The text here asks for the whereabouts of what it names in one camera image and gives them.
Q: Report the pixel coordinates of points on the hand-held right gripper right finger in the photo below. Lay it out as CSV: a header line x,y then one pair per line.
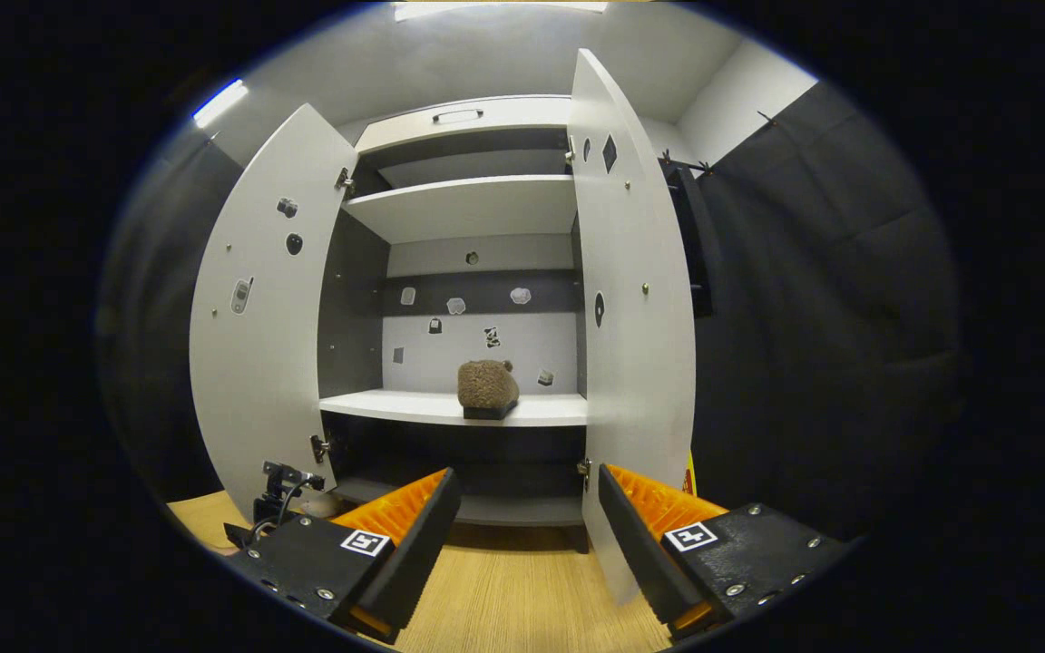
x,y
642,553

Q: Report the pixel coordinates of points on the metal door hinge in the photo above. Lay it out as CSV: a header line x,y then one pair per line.
x,y
319,446
570,151
344,180
584,469

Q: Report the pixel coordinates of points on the white cabinet door phone sticker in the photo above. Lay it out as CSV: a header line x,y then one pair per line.
x,y
259,381

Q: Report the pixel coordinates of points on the ceiling light panel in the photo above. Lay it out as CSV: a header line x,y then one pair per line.
x,y
486,9

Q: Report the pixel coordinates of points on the black backdrop cloth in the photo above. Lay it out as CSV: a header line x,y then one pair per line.
x,y
831,317

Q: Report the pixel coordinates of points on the white cabinet door headphone sticker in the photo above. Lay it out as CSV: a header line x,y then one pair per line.
x,y
640,381

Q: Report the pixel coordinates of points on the ceiling light strip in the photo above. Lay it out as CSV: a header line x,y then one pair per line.
x,y
219,102

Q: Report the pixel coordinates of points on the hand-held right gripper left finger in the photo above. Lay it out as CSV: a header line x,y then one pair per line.
x,y
414,562

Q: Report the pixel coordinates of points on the brown fuzzy shoe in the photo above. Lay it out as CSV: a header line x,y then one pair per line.
x,y
486,385

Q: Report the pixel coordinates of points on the white cabinet shelf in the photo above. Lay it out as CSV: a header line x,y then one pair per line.
x,y
395,406
468,207

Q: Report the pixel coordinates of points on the white shoe cabinet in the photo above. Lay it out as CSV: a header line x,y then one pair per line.
x,y
522,349

